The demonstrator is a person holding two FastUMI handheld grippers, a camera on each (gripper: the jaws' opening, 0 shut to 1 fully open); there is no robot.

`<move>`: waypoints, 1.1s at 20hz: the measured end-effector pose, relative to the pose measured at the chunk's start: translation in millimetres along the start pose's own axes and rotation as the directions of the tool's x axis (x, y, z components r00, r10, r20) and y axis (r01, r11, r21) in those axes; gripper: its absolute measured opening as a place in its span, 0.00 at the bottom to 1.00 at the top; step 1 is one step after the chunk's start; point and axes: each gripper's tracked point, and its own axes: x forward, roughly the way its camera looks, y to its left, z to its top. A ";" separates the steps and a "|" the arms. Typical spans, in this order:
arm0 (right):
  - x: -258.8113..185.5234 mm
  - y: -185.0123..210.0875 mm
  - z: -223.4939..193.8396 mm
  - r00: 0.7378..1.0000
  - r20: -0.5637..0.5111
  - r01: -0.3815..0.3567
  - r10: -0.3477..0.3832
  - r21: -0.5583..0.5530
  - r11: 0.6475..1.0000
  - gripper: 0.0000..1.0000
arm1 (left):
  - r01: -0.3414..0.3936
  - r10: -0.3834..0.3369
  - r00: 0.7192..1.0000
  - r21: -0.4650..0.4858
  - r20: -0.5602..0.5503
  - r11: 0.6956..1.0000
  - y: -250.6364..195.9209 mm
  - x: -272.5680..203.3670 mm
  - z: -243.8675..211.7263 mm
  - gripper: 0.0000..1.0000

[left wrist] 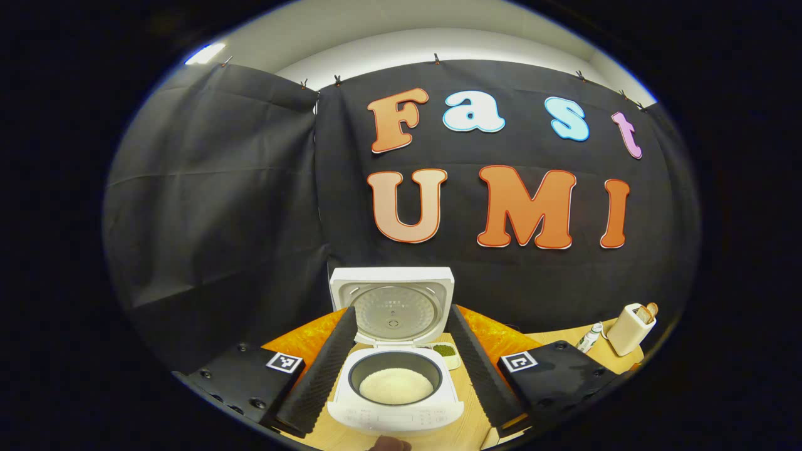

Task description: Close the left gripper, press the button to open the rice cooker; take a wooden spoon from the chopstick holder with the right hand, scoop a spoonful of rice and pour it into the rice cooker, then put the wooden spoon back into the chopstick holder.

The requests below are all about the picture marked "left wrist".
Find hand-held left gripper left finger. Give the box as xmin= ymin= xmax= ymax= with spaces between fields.
xmin=172 ymin=305 xmax=359 ymax=438

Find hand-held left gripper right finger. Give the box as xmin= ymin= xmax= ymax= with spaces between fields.
xmin=448 ymin=304 xmax=627 ymax=439

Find mound of white rice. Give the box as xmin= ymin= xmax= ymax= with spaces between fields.
xmin=358 ymin=368 xmax=434 ymax=405

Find white rice cooker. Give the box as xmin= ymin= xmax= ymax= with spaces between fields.
xmin=327 ymin=267 xmax=466 ymax=437

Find white divided condiment dish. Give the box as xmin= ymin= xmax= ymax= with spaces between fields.
xmin=432 ymin=343 xmax=462 ymax=370

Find black backdrop cloth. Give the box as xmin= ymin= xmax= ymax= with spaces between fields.
xmin=103 ymin=60 xmax=701 ymax=376

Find white bottle with green label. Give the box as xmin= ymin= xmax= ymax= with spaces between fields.
xmin=576 ymin=322 xmax=604 ymax=353

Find white toaster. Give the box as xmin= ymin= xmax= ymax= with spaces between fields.
xmin=606 ymin=303 xmax=659 ymax=357

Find white ceiling light panel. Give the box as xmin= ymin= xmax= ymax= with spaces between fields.
xmin=185 ymin=42 xmax=226 ymax=66

